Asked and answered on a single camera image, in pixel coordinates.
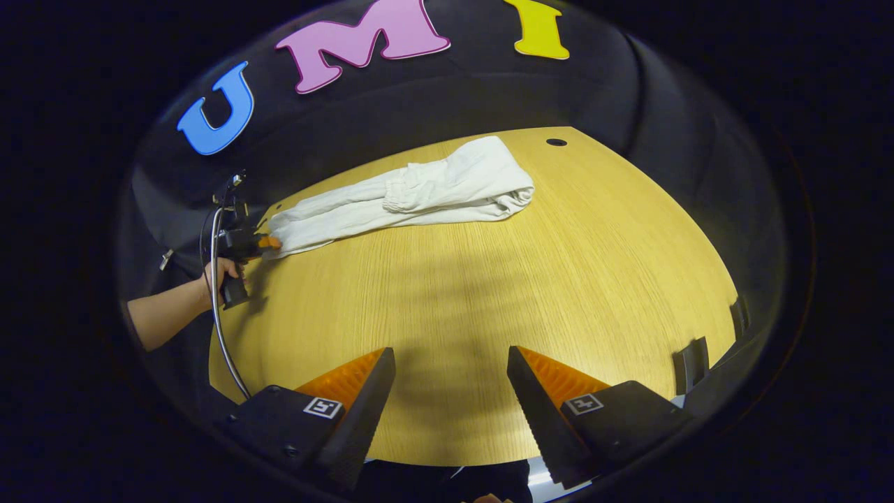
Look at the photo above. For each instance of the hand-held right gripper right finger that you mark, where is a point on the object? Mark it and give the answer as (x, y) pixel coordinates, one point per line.
(545, 426)

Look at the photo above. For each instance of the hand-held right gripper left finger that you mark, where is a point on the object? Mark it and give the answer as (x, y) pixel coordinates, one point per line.
(360, 426)

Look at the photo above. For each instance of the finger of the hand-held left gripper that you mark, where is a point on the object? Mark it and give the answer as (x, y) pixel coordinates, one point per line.
(269, 242)

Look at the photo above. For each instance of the white jeans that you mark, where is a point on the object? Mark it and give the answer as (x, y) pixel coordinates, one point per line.
(447, 188)

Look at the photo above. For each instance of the silver clip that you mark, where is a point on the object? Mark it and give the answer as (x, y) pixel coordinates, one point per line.
(165, 260)

